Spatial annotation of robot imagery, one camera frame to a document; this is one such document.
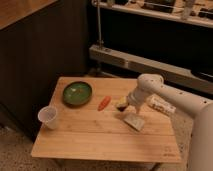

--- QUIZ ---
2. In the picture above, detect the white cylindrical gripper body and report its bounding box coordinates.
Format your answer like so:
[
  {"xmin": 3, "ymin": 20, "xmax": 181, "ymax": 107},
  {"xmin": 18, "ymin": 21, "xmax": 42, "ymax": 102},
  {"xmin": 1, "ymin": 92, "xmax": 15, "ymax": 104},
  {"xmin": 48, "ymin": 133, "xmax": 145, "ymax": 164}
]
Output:
[{"xmin": 127, "ymin": 87, "xmax": 148, "ymax": 107}]

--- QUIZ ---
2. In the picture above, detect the metal shelf post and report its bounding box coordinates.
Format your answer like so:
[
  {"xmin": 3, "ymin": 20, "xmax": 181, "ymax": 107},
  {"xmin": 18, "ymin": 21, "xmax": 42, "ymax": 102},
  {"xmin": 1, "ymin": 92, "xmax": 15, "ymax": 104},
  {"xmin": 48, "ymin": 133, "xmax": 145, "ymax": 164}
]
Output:
[{"xmin": 97, "ymin": 0, "xmax": 103, "ymax": 49}]

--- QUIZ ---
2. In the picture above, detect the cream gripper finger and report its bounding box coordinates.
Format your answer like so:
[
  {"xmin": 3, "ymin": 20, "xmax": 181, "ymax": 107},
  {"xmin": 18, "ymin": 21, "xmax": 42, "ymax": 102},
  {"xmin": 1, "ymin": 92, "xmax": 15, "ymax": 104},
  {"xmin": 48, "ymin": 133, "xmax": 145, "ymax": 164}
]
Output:
[
  {"xmin": 135, "ymin": 106, "xmax": 141, "ymax": 114},
  {"xmin": 116, "ymin": 97, "xmax": 128, "ymax": 107}
]

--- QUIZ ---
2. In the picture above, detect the green bowl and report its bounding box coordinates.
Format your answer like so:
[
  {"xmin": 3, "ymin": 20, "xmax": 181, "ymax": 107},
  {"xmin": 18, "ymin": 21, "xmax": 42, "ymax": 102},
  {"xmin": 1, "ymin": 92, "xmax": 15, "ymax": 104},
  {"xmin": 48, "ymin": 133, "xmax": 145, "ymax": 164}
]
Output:
[{"xmin": 62, "ymin": 81, "xmax": 92, "ymax": 106}]

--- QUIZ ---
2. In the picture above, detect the white ceramic cup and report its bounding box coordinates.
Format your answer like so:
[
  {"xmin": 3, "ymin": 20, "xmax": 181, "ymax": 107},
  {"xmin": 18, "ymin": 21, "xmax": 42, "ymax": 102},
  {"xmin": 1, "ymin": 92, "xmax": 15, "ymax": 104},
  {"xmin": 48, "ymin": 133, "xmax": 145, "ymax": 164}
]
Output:
[{"xmin": 38, "ymin": 106, "xmax": 58, "ymax": 130}]

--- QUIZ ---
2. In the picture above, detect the dark wooden cabinet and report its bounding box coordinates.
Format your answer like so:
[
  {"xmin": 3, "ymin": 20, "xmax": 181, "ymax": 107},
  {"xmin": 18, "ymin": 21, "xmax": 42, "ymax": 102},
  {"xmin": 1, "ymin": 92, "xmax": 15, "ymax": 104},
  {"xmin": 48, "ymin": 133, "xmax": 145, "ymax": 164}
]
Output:
[{"xmin": 0, "ymin": 0, "xmax": 88, "ymax": 139}]

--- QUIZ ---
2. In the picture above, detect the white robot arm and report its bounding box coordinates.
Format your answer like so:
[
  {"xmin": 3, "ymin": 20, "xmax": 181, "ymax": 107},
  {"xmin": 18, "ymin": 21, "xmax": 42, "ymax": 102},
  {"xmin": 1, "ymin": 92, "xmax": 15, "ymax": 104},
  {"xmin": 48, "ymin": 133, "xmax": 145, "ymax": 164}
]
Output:
[{"xmin": 116, "ymin": 74, "xmax": 213, "ymax": 171}]

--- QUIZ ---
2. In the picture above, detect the metal shelf rack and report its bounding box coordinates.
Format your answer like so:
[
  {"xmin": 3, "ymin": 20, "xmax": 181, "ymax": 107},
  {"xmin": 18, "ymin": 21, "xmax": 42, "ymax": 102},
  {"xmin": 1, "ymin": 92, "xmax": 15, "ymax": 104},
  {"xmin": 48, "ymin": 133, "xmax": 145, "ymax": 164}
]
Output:
[{"xmin": 89, "ymin": 0, "xmax": 213, "ymax": 97}]

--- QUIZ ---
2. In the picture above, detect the wooden folding table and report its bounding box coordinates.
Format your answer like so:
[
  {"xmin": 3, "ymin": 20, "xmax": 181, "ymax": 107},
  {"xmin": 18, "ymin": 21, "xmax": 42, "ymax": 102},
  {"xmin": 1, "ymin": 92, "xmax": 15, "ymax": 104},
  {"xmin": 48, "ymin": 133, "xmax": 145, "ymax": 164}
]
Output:
[{"xmin": 31, "ymin": 77, "xmax": 181, "ymax": 163}]

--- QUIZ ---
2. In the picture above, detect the orange carrot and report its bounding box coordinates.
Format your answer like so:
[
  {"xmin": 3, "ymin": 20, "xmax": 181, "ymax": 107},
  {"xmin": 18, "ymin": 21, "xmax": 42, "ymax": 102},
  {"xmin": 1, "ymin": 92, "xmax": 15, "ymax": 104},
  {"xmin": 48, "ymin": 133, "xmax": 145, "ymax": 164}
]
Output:
[{"xmin": 97, "ymin": 96, "xmax": 111, "ymax": 111}]

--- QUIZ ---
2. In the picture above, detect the white sponge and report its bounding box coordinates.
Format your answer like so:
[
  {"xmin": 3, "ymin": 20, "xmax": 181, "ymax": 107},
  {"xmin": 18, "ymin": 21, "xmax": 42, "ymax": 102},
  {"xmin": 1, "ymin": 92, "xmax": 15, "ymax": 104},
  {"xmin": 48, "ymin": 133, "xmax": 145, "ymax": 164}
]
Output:
[{"xmin": 124, "ymin": 113, "xmax": 144, "ymax": 131}]

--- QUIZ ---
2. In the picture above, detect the black rectangular block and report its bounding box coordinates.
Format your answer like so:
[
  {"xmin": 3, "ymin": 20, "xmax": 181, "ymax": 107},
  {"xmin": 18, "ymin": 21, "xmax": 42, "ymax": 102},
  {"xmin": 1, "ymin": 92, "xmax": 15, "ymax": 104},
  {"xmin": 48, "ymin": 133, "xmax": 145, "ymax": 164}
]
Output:
[{"xmin": 116, "ymin": 104, "xmax": 128, "ymax": 112}]

